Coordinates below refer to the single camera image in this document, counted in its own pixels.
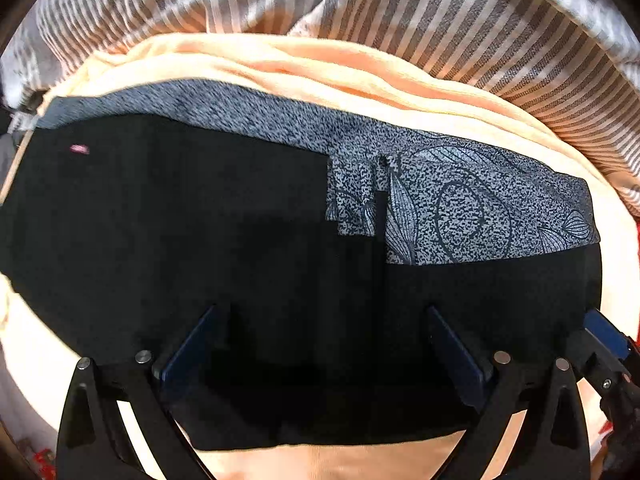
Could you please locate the black pants with blue-patterned stripes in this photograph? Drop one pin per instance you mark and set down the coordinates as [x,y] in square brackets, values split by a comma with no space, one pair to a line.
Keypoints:
[200,240]

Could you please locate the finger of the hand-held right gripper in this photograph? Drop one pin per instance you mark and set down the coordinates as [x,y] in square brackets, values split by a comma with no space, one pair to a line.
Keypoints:
[605,331]

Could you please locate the peach blanket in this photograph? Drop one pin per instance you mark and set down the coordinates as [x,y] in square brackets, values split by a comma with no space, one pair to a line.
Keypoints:
[350,75]

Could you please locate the grey white striped duvet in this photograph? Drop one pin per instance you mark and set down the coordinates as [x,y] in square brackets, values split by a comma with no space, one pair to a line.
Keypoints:
[450,20]

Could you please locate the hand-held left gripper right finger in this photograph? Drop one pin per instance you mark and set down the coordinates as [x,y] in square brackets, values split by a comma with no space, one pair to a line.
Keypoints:
[455,350]

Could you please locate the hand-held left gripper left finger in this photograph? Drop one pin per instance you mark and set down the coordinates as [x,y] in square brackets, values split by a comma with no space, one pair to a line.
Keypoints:
[190,355]

